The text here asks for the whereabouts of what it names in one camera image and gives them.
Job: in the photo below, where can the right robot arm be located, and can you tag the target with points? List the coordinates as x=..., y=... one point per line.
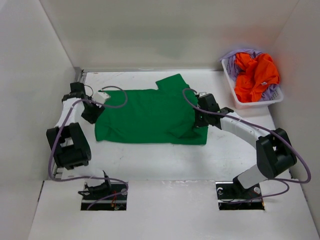
x=274, y=153

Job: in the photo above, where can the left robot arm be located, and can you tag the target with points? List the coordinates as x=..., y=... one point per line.
x=86, y=172

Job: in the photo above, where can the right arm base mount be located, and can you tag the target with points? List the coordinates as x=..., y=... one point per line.
x=233, y=198

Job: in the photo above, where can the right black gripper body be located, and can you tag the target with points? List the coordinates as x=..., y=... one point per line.
x=201, y=118

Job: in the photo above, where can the white plastic laundry basket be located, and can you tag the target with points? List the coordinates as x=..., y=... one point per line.
x=277, y=96

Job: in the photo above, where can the green t shirt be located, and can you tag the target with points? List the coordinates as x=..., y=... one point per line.
x=152, y=116

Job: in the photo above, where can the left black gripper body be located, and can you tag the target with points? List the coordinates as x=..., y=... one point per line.
x=92, y=111

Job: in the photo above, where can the orange t shirt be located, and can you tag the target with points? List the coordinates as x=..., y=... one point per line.
x=256, y=76

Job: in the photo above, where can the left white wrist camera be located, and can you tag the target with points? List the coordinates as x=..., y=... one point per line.
x=100, y=97

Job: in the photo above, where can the lavender t shirt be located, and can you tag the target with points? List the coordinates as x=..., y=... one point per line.
x=233, y=70

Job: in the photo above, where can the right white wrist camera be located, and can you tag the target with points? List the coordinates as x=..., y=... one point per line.
x=200, y=94

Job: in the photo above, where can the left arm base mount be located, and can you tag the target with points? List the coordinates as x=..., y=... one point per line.
x=104, y=197

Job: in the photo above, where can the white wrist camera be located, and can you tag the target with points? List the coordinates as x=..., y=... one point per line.
x=200, y=94
x=100, y=97

